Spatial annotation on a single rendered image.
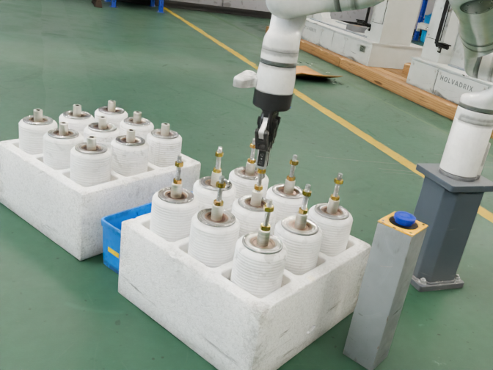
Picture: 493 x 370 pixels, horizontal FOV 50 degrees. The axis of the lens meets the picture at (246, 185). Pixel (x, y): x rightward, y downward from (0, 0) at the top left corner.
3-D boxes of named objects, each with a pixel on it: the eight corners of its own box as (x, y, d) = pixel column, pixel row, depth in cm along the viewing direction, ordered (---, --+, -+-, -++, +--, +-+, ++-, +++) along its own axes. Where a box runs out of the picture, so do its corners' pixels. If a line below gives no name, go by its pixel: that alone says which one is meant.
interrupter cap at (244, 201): (230, 200, 113) (231, 197, 112) (259, 195, 117) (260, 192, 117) (250, 215, 107) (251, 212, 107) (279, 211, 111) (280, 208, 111)
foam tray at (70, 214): (113, 174, 178) (115, 122, 171) (194, 219, 156) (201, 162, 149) (-2, 202, 149) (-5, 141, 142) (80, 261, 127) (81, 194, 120)
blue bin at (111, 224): (186, 227, 150) (191, 189, 146) (214, 244, 144) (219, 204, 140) (96, 261, 128) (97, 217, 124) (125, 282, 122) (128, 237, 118)
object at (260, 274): (221, 308, 107) (232, 230, 100) (266, 308, 109) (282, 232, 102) (227, 340, 98) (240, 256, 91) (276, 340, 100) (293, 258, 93)
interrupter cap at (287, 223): (323, 237, 103) (324, 234, 103) (286, 236, 101) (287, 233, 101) (311, 219, 110) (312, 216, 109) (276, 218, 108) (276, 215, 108)
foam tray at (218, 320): (233, 241, 147) (243, 183, 140) (354, 310, 125) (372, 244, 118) (117, 292, 118) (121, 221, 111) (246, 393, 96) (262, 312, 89)
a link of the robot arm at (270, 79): (243, 79, 108) (247, 48, 106) (296, 89, 106) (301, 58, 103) (230, 86, 100) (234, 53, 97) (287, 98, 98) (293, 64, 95)
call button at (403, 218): (397, 218, 101) (400, 208, 100) (417, 226, 99) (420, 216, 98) (388, 223, 98) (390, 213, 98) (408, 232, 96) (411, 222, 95)
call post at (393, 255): (359, 339, 115) (394, 212, 103) (387, 357, 111) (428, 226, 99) (342, 354, 110) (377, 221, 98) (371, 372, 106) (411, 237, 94)
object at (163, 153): (161, 184, 158) (166, 127, 151) (183, 196, 153) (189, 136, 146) (136, 191, 151) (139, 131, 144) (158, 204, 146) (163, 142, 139)
